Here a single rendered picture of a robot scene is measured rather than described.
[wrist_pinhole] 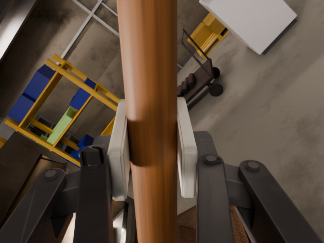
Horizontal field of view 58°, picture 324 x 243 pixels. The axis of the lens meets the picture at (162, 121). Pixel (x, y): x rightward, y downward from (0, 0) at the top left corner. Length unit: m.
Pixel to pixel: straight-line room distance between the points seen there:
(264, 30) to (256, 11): 0.29
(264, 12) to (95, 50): 4.20
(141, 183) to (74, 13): 7.11
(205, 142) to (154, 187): 0.05
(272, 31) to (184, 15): 3.11
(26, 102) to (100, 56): 2.60
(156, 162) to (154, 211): 0.04
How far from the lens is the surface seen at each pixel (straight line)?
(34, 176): 1.95
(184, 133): 0.16
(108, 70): 7.39
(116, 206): 2.26
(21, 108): 5.42
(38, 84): 5.19
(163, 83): 0.15
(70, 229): 1.82
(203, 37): 6.79
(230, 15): 4.31
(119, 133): 0.16
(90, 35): 7.26
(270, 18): 4.50
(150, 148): 0.17
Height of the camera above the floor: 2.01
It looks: 19 degrees down
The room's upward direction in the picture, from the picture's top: 55 degrees counter-clockwise
